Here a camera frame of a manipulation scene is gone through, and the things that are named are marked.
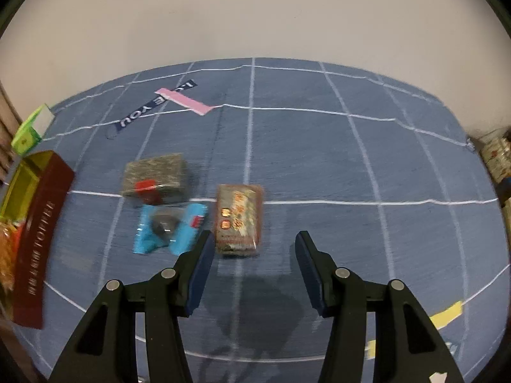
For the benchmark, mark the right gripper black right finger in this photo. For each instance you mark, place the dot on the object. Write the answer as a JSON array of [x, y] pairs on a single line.
[[408, 348]]

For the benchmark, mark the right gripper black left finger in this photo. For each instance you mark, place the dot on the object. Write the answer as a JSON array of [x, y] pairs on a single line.
[[102, 347]]

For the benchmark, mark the blue candy wrapper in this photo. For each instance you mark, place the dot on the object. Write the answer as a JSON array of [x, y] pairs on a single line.
[[175, 228]]

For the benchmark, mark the grey sesame block packet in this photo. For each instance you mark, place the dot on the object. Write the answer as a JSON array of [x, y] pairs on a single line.
[[156, 180]]

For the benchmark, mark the brown cake pink packet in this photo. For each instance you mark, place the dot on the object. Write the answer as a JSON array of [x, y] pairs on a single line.
[[238, 219]]

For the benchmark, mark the clear bag orange snacks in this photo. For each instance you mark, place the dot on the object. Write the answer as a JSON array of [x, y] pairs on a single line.
[[10, 239]]

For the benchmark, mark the blue checked tablecloth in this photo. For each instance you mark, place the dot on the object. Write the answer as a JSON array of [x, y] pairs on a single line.
[[379, 173]]

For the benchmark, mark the red gold toffee tin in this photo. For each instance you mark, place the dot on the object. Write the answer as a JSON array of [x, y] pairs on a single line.
[[33, 200]]

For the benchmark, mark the floral box on shelf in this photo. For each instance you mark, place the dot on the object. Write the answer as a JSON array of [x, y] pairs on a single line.
[[496, 156]]

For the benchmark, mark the green tissue pack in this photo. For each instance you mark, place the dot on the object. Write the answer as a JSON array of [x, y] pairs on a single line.
[[32, 130]]

